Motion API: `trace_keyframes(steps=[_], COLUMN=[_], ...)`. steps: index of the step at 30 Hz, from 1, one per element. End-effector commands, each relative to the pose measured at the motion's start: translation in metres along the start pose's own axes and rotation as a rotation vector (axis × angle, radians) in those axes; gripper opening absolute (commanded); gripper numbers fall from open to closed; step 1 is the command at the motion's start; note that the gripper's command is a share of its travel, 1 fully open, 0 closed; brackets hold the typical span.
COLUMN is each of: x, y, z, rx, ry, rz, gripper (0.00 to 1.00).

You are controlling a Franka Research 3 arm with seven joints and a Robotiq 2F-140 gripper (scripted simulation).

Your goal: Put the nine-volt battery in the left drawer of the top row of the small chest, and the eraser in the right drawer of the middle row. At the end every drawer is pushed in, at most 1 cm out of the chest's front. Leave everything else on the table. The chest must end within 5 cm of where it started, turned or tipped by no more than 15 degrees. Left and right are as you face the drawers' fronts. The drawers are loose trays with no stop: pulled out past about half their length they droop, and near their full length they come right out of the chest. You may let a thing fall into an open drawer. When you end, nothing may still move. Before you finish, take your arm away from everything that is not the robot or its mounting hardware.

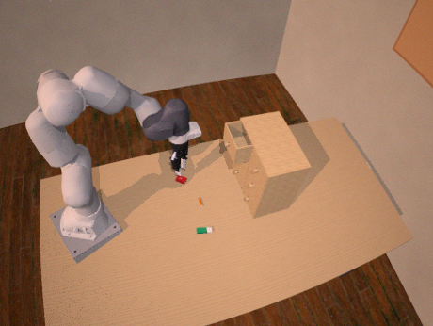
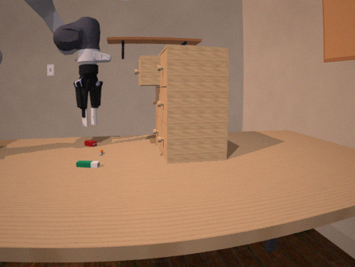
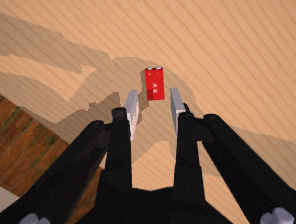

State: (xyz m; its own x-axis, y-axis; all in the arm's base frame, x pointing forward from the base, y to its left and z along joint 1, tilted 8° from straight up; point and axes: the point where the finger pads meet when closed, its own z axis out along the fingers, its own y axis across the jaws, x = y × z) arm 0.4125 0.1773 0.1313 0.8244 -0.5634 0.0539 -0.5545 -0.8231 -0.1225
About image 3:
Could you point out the red 9v battery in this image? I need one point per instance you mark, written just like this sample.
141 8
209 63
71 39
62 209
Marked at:
154 83

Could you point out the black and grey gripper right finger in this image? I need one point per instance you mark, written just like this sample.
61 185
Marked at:
262 195

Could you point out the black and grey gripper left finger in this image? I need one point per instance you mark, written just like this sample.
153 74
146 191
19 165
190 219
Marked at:
54 196

